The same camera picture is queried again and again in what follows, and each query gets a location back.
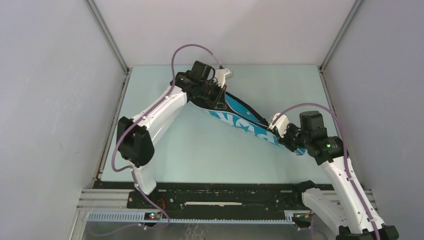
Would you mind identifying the aluminium frame post right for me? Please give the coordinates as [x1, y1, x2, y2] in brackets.
[319, 0, 365, 73]

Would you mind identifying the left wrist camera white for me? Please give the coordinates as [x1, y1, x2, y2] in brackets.
[214, 68, 234, 89]

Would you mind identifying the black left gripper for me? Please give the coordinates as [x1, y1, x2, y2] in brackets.
[197, 79, 226, 109]

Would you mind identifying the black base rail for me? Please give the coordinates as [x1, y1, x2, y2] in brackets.
[126, 180, 317, 220]

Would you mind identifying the aluminium frame post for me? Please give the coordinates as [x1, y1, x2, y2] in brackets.
[84, 0, 130, 75]
[319, 0, 365, 73]

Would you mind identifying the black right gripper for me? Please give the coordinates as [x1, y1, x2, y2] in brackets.
[275, 121, 311, 152]

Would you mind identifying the grey cable duct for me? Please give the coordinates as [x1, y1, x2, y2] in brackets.
[86, 211, 295, 224]

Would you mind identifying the aluminium frame post left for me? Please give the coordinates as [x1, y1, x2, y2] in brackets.
[84, 0, 130, 75]

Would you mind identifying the blue racket bag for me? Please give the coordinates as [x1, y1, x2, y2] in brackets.
[188, 92, 307, 156]

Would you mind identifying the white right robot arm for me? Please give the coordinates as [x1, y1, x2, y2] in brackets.
[269, 110, 400, 240]

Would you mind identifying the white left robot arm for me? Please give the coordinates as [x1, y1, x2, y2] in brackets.
[116, 61, 233, 208]

